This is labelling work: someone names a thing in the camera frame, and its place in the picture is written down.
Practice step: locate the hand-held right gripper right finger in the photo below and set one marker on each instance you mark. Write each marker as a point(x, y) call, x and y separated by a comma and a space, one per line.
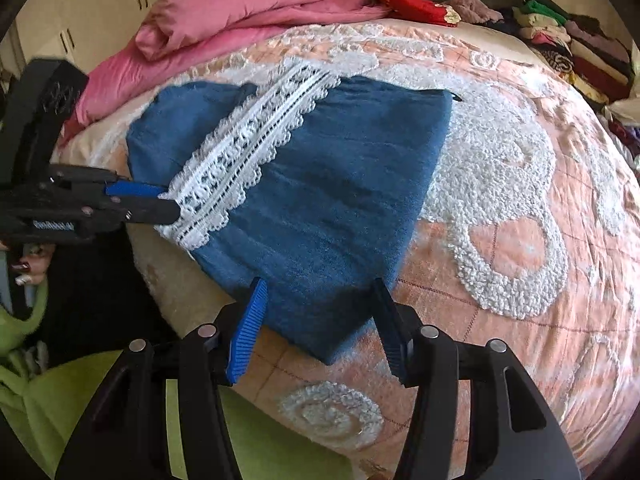
point(395, 332)

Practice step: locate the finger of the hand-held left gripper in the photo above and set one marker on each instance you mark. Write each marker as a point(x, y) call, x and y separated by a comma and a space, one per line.
point(155, 212)
point(132, 190)

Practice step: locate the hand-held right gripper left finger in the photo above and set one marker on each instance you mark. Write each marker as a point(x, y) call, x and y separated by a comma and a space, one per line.
point(247, 335)

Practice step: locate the blue denim pants lace trim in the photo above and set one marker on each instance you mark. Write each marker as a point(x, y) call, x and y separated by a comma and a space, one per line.
point(325, 220)

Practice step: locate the person's left hand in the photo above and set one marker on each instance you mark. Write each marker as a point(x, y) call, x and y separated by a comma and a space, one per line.
point(32, 262)

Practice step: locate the black garment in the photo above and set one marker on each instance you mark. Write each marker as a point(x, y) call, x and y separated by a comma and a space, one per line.
point(100, 290)

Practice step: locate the peach white fleece bedspread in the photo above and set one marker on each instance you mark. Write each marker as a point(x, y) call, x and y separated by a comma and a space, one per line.
point(500, 310)

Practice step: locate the cream wardrobe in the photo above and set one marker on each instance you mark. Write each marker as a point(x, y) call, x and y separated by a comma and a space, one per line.
point(100, 15)

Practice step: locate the pink quilt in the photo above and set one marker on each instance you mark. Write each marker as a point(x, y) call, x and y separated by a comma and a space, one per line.
point(225, 10)

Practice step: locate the light green cloth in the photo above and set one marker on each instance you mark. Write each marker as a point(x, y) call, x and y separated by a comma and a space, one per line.
point(50, 400)

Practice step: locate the purple cloth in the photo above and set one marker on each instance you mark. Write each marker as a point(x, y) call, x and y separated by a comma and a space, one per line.
point(627, 140)

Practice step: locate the mauve fuzzy cloth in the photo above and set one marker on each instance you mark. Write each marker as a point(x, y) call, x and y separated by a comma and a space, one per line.
point(475, 5)

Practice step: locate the stack of folded clothes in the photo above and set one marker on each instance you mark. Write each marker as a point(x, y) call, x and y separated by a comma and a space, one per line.
point(590, 55)

